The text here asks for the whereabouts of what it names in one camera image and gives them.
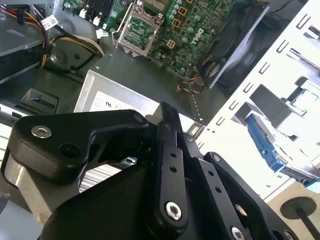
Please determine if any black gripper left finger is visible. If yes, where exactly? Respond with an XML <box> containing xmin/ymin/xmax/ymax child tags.
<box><xmin>0</xmin><ymin>101</ymin><xmax>190</xmax><ymax>238</ymax></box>

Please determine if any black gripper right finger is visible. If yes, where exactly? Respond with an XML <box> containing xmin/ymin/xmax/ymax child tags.
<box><xmin>183</xmin><ymin>133</ymin><xmax>299</xmax><ymax>240</ymax></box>

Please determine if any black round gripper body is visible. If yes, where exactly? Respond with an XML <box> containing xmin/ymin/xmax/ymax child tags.
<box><xmin>39</xmin><ymin>159</ymin><xmax>232</xmax><ymax>240</ymax></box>

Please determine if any RAM stick with blue label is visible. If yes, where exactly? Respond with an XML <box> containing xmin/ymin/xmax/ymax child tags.
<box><xmin>303</xmin><ymin>24</ymin><xmax>320</xmax><ymax>41</ymax></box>

